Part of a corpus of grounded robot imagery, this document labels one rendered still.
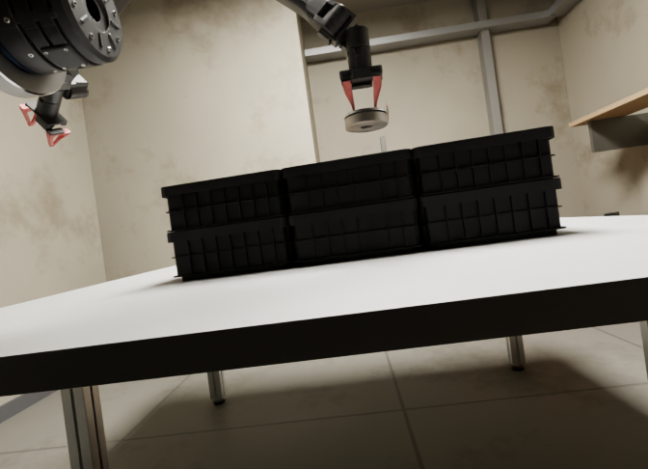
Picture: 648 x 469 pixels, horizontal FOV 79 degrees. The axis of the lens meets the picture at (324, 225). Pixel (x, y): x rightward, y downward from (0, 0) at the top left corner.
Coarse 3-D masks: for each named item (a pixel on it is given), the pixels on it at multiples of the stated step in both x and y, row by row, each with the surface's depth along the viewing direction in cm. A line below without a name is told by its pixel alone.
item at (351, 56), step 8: (352, 48) 94; (368, 48) 94; (352, 56) 94; (360, 56) 93; (368, 56) 94; (352, 64) 94; (360, 64) 93; (368, 64) 94; (344, 72) 93; (376, 72) 94; (344, 80) 98
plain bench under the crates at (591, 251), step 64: (384, 256) 89; (448, 256) 72; (512, 256) 60; (576, 256) 52; (640, 256) 46; (0, 320) 67; (64, 320) 57; (128, 320) 50; (192, 320) 44; (256, 320) 39; (320, 320) 37; (384, 320) 37; (448, 320) 36; (512, 320) 36; (576, 320) 36; (640, 320) 36; (0, 384) 39; (64, 384) 39
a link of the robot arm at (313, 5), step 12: (276, 0) 106; (288, 0) 100; (300, 0) 98; (312, 0) 97; (324, 0) 96; (300, 12) 100; (312, 12) 96; (324, 12) 97; (336, 12) 94; (348, 12) 94; (312, 24) 99; (324, 24) 94; (336, 24) 94
